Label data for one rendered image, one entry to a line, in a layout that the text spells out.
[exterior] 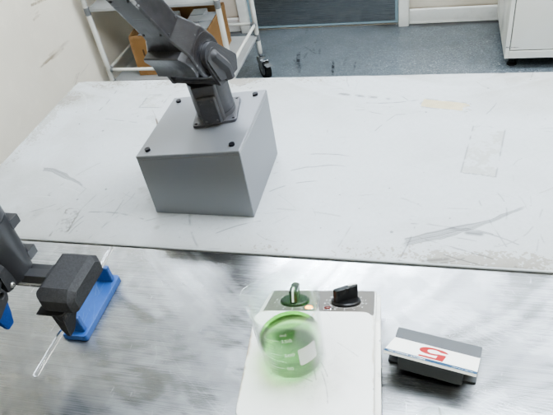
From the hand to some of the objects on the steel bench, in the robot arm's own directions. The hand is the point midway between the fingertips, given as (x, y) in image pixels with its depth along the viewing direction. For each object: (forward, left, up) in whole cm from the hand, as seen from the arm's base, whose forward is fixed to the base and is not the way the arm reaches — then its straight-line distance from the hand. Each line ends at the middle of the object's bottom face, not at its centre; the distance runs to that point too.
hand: (27, 309), depth 59 cm
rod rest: (-8, 0, -10) cm, 14 cm away
